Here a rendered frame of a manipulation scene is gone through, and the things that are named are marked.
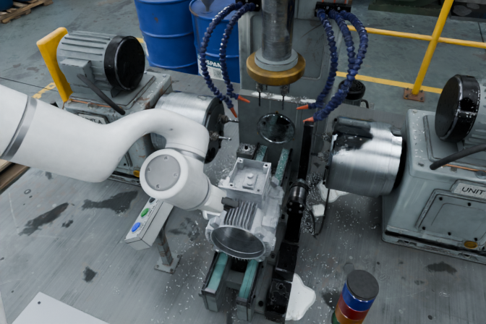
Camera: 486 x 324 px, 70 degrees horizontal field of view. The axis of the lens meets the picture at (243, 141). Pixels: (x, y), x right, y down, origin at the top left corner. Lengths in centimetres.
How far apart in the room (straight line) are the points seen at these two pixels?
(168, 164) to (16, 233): 102
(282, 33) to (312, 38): 26
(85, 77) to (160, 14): 183
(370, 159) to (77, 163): 82
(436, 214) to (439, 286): 24
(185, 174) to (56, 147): 19
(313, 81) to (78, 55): 81
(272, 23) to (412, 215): 72
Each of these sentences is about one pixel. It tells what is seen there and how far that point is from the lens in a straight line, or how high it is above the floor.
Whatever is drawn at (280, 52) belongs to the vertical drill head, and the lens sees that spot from 102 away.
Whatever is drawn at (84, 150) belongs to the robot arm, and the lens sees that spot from 52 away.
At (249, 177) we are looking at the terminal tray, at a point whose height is 113.
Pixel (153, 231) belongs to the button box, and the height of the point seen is 106.
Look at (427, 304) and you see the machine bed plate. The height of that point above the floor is 80.
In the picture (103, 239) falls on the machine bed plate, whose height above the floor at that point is 80.
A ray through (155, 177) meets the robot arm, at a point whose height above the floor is 145.
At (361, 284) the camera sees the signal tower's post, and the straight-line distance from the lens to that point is 74.
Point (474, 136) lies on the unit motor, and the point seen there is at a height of 125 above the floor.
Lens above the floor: 186
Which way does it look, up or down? 42 degrees down
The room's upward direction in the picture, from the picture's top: 2 degrees counter-clockwise
